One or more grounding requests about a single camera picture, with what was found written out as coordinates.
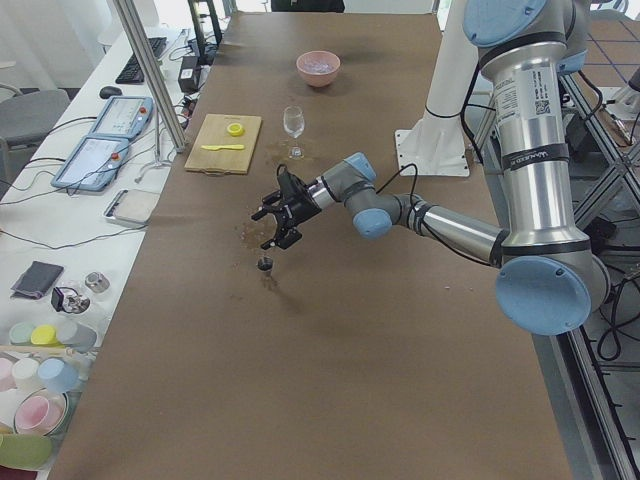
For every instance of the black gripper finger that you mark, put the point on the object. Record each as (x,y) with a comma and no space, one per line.
(271,204)
(286,234)

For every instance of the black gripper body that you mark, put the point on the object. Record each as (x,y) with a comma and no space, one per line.
(303,207)

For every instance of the steel double jigger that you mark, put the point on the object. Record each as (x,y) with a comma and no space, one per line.
(265,265)

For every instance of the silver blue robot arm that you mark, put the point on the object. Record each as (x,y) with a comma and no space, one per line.
(549,281)

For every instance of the clear wine glass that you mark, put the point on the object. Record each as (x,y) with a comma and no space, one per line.
(294,125)

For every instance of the clear ice cubes pile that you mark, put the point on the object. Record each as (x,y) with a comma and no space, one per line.
(316,65)

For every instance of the yellow plastic knife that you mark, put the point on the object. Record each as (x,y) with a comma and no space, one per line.
(228,147)

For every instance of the bamboo cutting board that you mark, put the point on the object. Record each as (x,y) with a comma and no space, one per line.
(213,132)

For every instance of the yellow lemon slice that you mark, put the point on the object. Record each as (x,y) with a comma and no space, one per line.
(235,129)

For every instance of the white metal tray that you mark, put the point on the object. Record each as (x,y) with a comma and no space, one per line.
(131,207)

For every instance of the pink bowl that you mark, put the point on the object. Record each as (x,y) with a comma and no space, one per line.
(323,80)

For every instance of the black power adapter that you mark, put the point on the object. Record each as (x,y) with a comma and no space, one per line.
(189,75)

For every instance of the upper blue teach pendant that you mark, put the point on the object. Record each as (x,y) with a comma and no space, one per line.
(123,117)

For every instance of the blue teach pendant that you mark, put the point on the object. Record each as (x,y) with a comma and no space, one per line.
(123,117)
(92,165)

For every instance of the lower blue teach pendant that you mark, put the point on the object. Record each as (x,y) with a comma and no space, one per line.
(92,165)

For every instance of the small steel cup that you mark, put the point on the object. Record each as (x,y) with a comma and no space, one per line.
(97,282)

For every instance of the black computer mouse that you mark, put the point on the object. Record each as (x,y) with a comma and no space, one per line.
(109,91)

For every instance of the grey folded cloth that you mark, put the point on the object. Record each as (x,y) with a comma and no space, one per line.
(36,281)

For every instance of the grey office chair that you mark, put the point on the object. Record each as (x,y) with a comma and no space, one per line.
(27,118)

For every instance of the yellow cup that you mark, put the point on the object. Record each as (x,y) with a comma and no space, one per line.
(44,336)

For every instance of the light blue cup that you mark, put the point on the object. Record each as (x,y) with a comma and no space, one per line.
(58,376)

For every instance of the pink cup on plate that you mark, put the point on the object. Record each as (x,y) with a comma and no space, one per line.
(40,414)

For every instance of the green cup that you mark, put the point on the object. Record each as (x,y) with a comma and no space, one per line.
(25,452)

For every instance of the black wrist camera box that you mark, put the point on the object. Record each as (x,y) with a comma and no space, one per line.
(289,184)

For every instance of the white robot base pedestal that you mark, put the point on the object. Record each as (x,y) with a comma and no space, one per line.
(436,144)

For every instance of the aluminium frame post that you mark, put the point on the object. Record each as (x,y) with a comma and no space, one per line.
(140,45)

